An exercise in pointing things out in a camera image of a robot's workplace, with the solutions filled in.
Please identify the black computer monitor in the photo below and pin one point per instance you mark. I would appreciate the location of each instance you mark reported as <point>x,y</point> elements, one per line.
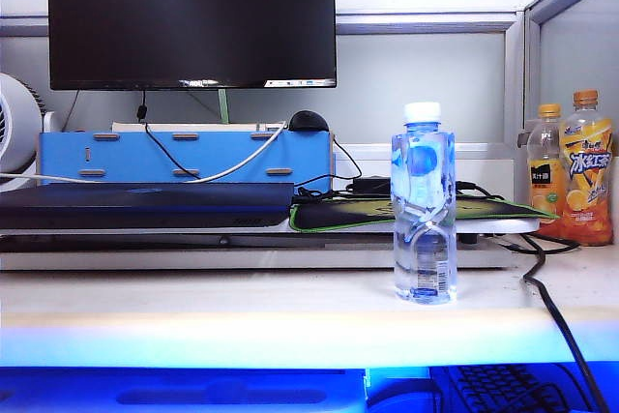
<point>188,16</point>

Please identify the black power adapter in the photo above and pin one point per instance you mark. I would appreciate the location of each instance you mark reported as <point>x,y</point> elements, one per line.
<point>371,185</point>

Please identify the blue keyboard tray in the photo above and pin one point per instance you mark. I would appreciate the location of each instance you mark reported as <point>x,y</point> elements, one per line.
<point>184,391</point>

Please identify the black computer mouse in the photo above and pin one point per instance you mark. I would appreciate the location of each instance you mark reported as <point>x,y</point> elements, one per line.
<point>308,121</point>

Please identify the white desk fan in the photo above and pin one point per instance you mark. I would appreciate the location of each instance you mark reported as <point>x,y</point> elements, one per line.
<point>17,132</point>

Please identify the black keyboard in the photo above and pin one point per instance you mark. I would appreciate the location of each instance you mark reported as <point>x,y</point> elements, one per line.
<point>508,389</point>

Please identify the small orange juice bottle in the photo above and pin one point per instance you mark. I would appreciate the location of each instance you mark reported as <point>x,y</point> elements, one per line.
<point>544,176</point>

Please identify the large iced tea bottle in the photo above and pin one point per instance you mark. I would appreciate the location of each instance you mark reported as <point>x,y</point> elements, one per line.
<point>587,176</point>

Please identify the blue wooden monitor riser box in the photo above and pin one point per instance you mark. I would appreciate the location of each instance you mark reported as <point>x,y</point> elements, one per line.
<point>135,156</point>

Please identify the dark closed laptop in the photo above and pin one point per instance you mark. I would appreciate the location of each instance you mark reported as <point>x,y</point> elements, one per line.
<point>145,205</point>

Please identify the grey cubicle partition frame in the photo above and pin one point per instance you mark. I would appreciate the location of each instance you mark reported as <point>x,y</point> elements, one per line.
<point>527,69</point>

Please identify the clear mineral water bottle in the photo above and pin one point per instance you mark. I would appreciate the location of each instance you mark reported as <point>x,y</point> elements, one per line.
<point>424,219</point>

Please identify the black green-edged mouse pad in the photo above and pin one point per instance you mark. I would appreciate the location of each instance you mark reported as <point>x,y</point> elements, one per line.
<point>338,215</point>

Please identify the white desk riser platform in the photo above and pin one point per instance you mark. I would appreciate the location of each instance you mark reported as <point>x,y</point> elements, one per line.
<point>242,258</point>

